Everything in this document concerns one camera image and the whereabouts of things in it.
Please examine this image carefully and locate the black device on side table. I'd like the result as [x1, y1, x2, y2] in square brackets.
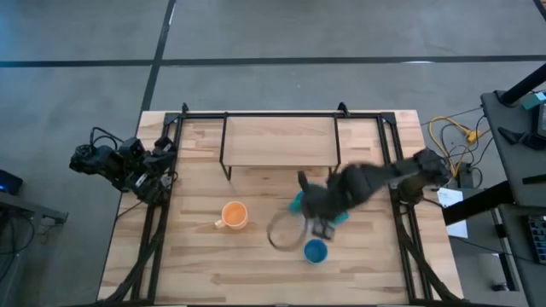
[497, 126, 546, 151]

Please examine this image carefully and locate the small teal box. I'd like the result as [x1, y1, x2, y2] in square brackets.
[521, 90, 546, 111]

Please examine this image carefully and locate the black box with blue light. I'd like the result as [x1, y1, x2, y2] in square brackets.
[0, 169, 24, 196]

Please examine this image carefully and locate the black metal table frame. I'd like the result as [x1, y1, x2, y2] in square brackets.
[96, 101, 467, 306]

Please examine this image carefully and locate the orange mug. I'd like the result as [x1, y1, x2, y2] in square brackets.
[213, 200, 249, 231]

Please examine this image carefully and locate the clear glass mug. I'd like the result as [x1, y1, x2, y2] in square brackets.
[265, 210, 309, 252]

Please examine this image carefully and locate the yellow cable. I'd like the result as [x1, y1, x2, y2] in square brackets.
[427, 116, 491, 177]

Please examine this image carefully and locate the white paper sheet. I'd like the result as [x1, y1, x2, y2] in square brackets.
[436, 187, 469, 239]

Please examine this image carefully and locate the wooden shelf with black legs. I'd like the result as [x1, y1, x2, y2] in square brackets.
[218, 112, 343, 182]

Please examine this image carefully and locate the teal cloth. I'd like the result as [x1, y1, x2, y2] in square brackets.
[288, 182, 351, 226]

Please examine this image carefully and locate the grey side table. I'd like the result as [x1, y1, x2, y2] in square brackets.
[480, 89, 546, 307]

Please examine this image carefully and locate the grey stand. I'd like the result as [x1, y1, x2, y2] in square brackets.
[0, 190, 69, 257]

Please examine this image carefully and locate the black keyboard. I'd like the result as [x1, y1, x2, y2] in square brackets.
[527, 214, 546, 264]

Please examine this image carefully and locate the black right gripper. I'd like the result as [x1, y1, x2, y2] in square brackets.
[297, 170, 349, 241]

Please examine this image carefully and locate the blue cup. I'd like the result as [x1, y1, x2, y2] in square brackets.
[303, 238, 329, 264]

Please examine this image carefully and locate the black pole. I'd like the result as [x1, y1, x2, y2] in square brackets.
[498, 63, 546, 107]

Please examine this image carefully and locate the black beam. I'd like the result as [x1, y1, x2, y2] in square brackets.
[442, 180, 513, 226]

